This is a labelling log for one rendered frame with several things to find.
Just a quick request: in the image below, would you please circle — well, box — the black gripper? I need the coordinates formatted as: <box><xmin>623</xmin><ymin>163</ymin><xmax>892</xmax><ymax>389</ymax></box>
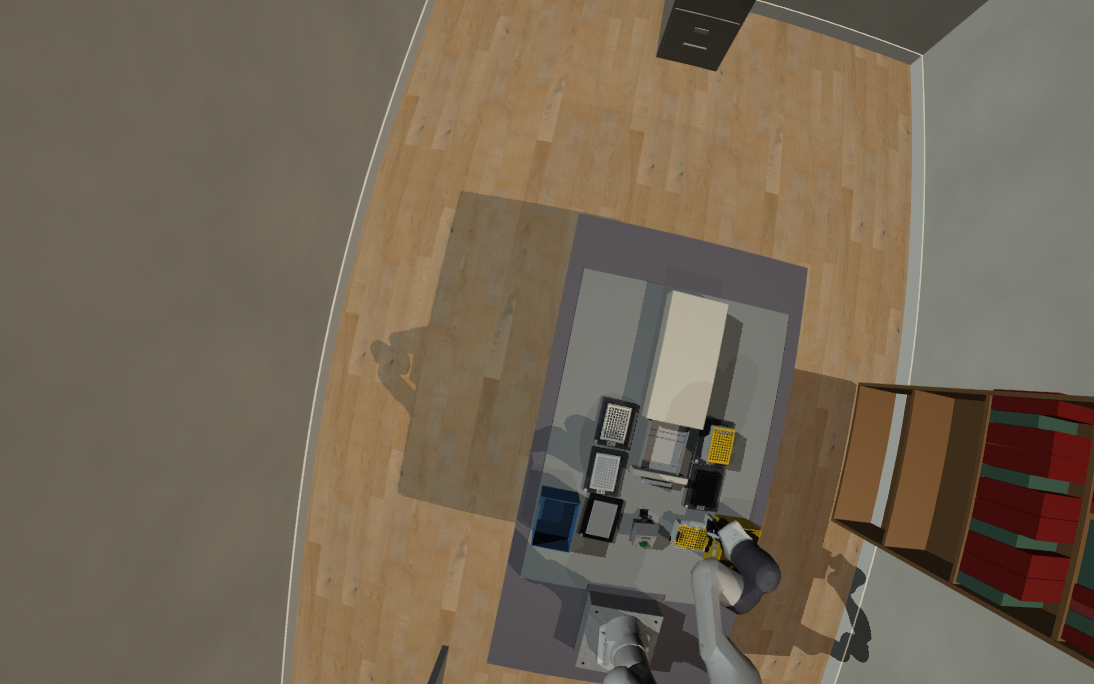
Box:
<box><xmin>705</xmin><ymin>513</ymin><xmax>726</xmax><ymax>552</ymax></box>

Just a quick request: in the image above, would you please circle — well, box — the yellow open-top bin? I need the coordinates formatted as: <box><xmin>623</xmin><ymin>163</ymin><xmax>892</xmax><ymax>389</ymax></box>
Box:
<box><xmin>703</xmin><ymin>514</ymin><xmax>761</xmax><ymax>569</ymax></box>

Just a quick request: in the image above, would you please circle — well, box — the blue open-top bin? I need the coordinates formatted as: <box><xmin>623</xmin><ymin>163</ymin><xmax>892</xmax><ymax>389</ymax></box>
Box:
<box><xmin>531</xmin><ymin>486</ymin><xmax>580</xmax><ymax>553</ymax></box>

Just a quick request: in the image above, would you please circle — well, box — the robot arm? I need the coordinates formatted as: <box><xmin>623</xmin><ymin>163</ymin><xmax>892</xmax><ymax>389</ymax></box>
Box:
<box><xmin>597</xmin><ymin>520</ymin><xmax>781</xmax><ymax>684</ymax></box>

